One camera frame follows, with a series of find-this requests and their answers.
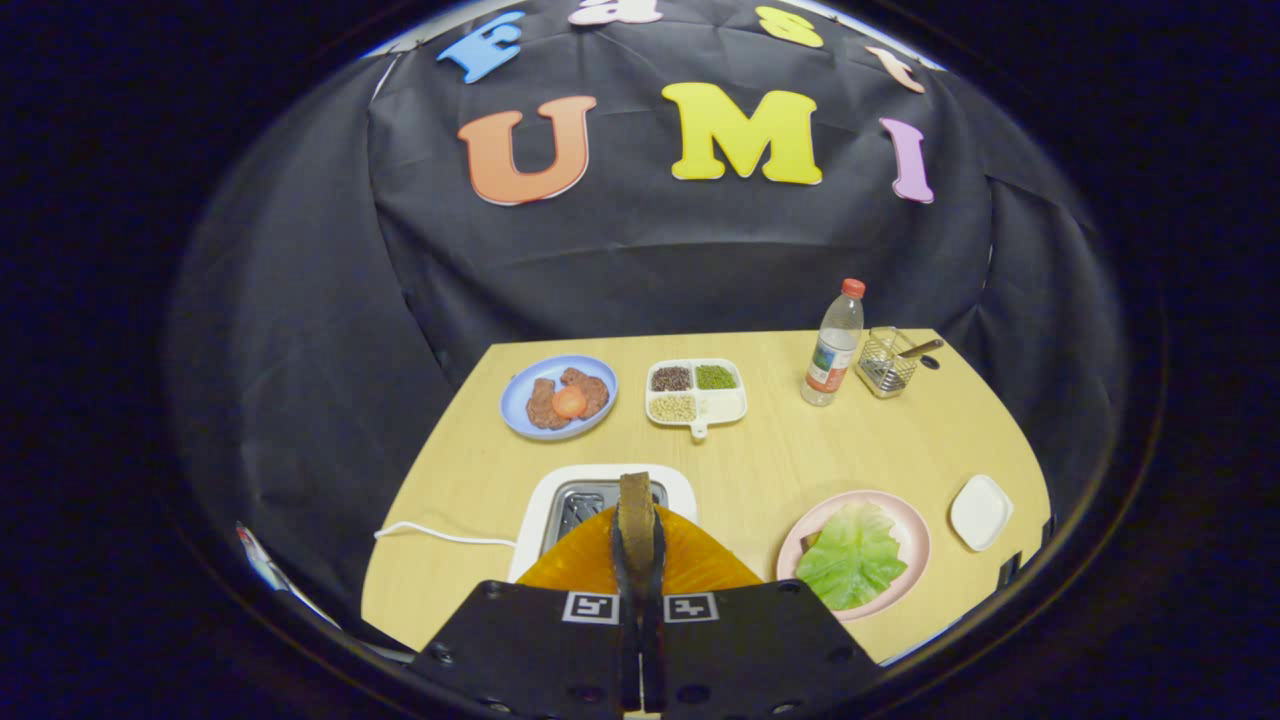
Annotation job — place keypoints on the white toaster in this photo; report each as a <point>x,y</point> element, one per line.
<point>535,525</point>

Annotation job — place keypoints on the clear water bottle red cap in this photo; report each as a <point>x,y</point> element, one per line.
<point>830,360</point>

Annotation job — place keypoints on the green lettuce leaf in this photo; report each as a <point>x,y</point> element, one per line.
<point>850,560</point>

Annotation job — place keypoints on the black backdrop cloth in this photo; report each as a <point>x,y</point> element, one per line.
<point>300,300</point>

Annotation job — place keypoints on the brown meat patty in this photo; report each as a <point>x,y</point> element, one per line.
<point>540,408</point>
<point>593,390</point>

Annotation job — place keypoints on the pink plate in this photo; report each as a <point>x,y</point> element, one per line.
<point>915,545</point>

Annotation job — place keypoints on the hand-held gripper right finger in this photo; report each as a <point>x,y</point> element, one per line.
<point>760,650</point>

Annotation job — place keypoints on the dark toasted bread slice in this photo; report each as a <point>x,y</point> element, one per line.
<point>636,515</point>

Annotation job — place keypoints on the orange tomato slice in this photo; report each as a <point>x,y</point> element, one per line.
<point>569,402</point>

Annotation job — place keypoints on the blue plate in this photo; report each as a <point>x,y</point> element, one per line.
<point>515,400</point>

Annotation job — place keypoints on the dark bread slice with ham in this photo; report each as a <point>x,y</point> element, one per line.
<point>808,541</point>

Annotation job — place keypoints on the white divided tray with grains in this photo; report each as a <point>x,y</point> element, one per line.
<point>725,405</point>

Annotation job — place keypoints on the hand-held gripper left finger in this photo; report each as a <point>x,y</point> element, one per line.
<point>520,640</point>

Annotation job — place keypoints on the small white dish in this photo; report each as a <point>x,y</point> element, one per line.
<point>980,512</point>

